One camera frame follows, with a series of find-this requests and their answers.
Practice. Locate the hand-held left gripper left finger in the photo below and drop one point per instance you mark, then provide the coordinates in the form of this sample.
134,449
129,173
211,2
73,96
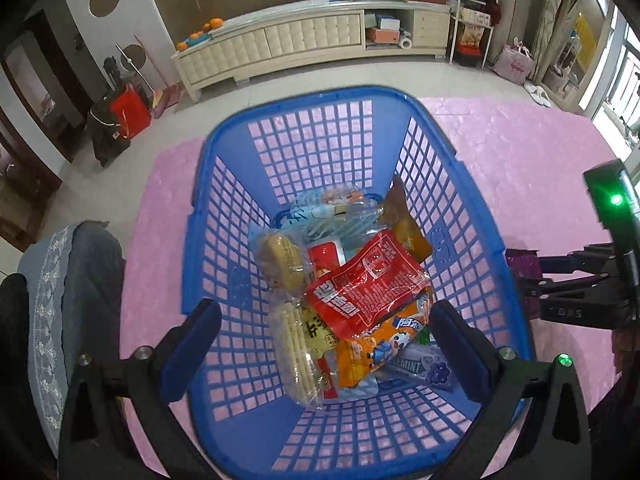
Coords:
192,355

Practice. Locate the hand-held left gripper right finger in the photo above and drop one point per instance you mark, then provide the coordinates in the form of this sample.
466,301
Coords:
462,355

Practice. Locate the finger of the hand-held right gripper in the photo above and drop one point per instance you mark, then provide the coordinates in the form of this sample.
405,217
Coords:
575,259
575,285

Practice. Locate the blue mint packet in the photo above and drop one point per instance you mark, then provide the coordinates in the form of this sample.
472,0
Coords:
425,367

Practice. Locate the purple snack packet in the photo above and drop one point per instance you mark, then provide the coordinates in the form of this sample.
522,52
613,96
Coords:
520,264

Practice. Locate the orange blue cartoon packet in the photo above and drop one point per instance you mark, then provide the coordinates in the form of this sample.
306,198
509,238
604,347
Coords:
370,355

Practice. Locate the clear cracker packet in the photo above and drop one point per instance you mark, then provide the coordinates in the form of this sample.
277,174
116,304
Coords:
295,360

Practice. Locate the large red snack packet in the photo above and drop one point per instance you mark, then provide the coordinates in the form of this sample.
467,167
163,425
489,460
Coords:
365,285

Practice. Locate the small orange brown packet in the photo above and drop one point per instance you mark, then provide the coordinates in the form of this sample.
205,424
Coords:
407,235

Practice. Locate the clear yellow cake packet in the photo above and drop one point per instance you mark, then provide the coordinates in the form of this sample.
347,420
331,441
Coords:
285,260

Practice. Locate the small red white packet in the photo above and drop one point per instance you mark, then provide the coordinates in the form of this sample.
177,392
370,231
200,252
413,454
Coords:
325,257

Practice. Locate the light blue snack packet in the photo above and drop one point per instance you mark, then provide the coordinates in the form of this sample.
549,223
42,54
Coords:
325,207

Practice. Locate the blue plastic basket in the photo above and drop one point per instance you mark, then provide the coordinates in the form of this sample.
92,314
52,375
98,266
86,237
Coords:
310,101

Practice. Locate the pink tablecloth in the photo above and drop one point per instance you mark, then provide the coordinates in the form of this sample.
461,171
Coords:
525,150

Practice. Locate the chair with grey cover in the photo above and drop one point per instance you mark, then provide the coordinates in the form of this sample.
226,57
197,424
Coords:
65,285

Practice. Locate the white slippers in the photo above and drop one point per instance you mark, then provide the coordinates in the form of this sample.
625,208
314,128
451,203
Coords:
537,94

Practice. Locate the dark cloth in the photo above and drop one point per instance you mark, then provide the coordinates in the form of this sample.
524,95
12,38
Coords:
12,360

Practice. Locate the glass balcony door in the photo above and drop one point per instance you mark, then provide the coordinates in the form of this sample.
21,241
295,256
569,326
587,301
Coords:
615,70

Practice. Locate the pink bag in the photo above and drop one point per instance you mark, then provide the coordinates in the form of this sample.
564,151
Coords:
514,62

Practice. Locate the yellow hanging item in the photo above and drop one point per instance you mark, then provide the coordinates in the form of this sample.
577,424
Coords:
585,35

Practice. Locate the black red box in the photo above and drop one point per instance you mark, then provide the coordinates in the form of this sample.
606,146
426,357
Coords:
470,55

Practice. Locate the black luggage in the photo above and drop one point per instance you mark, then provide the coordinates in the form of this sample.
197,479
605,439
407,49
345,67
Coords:
107,132

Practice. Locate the orange snack bag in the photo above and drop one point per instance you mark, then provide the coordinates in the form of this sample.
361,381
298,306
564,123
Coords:
472,35

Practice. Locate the red paper bag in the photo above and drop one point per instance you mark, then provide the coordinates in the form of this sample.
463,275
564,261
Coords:
130,115

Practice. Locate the patterned beige curtain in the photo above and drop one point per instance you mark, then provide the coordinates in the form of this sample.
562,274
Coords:
555,10

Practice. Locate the dark wooden door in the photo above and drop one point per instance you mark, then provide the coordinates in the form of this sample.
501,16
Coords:
50,60
20,170

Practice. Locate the broom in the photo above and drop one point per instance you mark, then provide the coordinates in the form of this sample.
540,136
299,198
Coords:
160,90

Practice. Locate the white shelf rack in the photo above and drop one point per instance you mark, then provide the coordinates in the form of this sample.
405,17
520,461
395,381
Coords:
470,5

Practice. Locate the white paper roll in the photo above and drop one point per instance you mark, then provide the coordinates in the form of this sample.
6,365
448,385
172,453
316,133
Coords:
406,41

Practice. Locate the white mop pole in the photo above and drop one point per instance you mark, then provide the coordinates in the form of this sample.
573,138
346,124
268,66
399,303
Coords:
132,67

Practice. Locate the orange box in cabinet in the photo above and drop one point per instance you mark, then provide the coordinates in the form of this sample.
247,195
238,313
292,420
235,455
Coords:
382,35

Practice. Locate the blue box in cabinet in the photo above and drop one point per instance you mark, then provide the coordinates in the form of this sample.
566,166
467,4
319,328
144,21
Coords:
387,22

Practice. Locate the blue fruit plate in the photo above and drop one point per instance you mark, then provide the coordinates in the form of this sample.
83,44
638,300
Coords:
197,39

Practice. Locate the white tv cabinet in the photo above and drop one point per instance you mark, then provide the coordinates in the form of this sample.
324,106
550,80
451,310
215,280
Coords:
300,40

